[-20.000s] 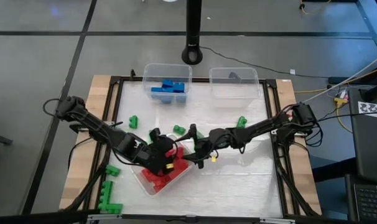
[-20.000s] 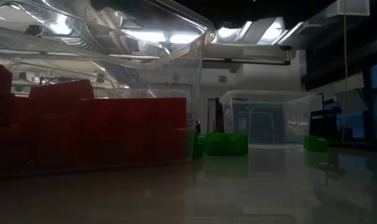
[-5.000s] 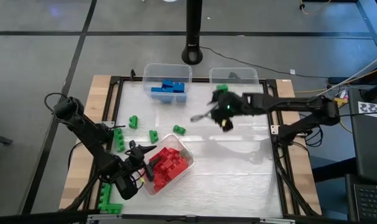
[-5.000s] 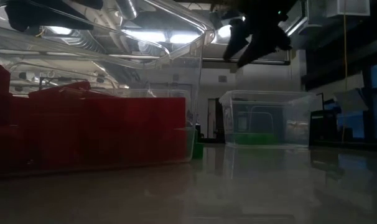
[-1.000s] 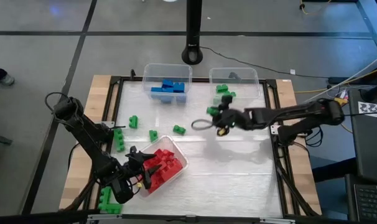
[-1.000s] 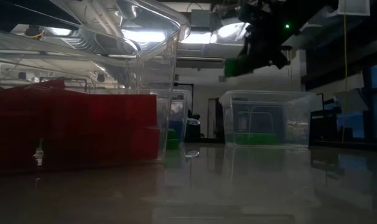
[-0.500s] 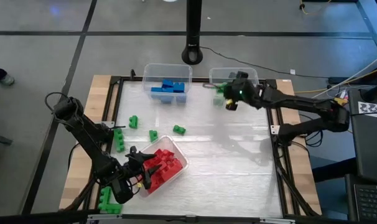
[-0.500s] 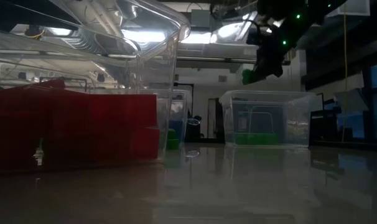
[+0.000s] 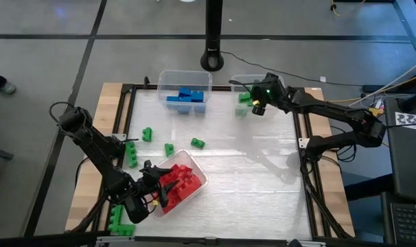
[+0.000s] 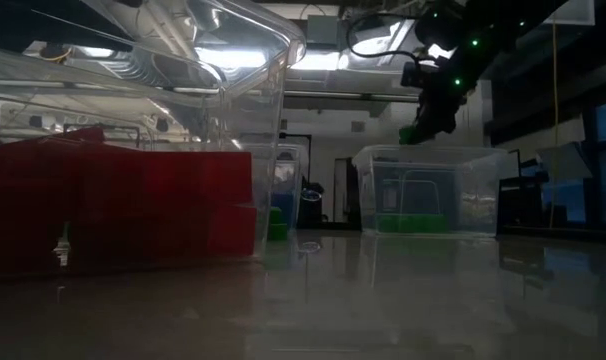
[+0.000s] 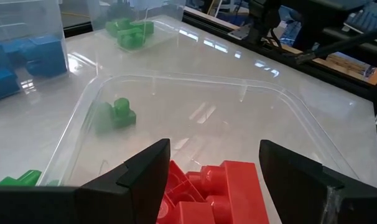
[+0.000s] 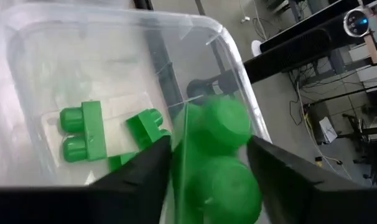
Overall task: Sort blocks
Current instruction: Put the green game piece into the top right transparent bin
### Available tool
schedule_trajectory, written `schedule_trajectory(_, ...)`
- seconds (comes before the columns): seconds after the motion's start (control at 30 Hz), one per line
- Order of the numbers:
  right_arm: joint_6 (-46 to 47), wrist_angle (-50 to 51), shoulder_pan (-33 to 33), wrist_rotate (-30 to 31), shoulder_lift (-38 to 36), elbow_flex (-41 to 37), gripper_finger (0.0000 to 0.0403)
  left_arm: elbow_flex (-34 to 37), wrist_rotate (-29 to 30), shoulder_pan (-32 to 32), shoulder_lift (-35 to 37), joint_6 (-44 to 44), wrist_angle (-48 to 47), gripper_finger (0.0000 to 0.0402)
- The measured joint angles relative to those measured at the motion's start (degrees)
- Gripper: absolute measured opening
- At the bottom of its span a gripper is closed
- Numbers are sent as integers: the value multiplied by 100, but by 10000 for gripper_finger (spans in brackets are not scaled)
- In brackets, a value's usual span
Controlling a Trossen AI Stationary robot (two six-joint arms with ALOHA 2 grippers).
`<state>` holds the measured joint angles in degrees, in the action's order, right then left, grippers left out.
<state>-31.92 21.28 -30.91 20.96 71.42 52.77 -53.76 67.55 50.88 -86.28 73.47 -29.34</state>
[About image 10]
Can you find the ceiling light panel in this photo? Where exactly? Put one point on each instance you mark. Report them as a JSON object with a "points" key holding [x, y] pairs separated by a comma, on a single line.
{"points": [[323, 61]]}

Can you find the large red toy block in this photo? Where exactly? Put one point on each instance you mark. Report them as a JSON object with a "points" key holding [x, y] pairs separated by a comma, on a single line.
{"points": [[198, 177]]}

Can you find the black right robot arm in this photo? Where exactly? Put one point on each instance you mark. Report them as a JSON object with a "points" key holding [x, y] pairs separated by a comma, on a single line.
{"points": [[503, 20]]}

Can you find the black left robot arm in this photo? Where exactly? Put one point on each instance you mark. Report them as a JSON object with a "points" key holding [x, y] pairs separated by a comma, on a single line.
{"points": [[33, 25]]}

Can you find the blue toy block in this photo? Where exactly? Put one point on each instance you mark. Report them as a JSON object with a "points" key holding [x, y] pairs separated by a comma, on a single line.
{"points": [[284, 205]]}

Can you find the clear plastic bin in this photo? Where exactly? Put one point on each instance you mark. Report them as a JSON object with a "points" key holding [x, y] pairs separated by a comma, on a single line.
{"points": [[263, 100], [433, 165], [295, 165]]}

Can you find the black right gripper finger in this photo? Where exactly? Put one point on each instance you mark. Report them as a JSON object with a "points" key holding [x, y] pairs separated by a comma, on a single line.
{"points": [[427, 131]]}

